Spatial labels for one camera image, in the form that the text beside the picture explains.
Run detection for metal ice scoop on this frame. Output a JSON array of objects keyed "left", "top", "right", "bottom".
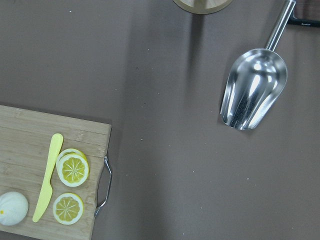
[{"left": 220, "top": 0, "right": 296, "bottom": 130}]

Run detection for hidden back lemon slice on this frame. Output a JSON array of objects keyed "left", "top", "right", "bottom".
[{"left": 56, "top": 148, "right": 87, "bottom": 164}]

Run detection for upper lemon slice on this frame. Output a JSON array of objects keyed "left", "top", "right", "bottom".
[{"left": 57, "top": 153, "right": 90, "bottom": 188}]

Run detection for yellow plastic knife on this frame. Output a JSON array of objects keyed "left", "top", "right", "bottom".
[{"left": 32, "top": 133, "right": 64, "bottom": 223}]

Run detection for wooden cutting board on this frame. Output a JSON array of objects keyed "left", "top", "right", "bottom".
[{"left": 0, "top": 106, "right": 112, "bottom": 240}]

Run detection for wooden mug tree stand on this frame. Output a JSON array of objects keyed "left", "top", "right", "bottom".
[{"left": 173, "top": 0, "right": 233, "bottom": 15}]

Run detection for lower lemon slice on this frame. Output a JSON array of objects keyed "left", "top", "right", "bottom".
[{"left": 52, "top": 192, "right": 84, "bottom": 225}]

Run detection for black box at edge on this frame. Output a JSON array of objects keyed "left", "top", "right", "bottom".
[{"left": 287, "top": 7, "right": 320, "bottom": 28}]

